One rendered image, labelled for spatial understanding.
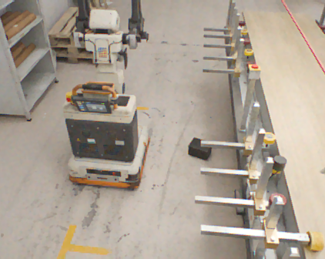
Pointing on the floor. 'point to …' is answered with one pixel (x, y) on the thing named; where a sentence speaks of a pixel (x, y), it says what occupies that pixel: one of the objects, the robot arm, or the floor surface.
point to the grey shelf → (1, 79)
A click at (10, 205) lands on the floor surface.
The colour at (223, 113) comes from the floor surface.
